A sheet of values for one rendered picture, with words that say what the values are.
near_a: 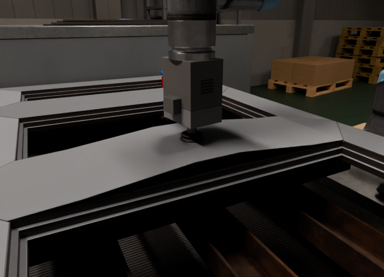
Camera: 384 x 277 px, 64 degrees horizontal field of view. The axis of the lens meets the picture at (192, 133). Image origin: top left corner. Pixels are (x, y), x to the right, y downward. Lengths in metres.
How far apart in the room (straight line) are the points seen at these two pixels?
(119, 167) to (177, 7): 0.25
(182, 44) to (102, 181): 0.23
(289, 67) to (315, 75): 0.46
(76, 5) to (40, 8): 0.39
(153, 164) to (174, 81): 0.14
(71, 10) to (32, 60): 2.83
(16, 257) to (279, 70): 5.07
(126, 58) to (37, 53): 0.33
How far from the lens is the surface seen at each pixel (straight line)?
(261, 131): 0.62
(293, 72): 5.15
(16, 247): 0.39
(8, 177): 0.53
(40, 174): 0.51
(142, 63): 1.33
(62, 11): 4.05
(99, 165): 0.49
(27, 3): 4.00
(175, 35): 0.47
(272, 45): 5.77
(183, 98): 0.48
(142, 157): 0.48
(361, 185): 0.88
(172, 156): 0.47
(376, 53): 6.51
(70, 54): 1.27
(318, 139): 0.63
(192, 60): 0.47
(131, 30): 1.31
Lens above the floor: 1.06
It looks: 20 degrees down
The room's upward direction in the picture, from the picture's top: straight up
